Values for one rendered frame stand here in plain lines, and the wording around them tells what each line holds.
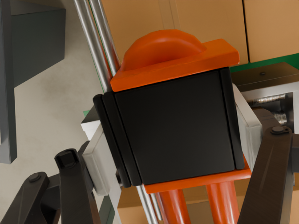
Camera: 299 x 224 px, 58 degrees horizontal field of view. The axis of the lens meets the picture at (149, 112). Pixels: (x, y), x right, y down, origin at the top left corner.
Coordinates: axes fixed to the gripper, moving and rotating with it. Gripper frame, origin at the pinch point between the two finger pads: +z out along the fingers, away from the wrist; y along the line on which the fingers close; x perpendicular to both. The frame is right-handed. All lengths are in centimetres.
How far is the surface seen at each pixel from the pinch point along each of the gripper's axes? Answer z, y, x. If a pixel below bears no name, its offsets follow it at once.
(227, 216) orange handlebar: -0.5, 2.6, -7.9
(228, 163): -1.9, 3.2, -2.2
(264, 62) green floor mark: 120, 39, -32
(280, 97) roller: 66, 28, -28
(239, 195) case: 25.8, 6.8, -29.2
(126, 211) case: 25.4, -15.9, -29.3
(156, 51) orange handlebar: -0.5, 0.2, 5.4
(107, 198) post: 91, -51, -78
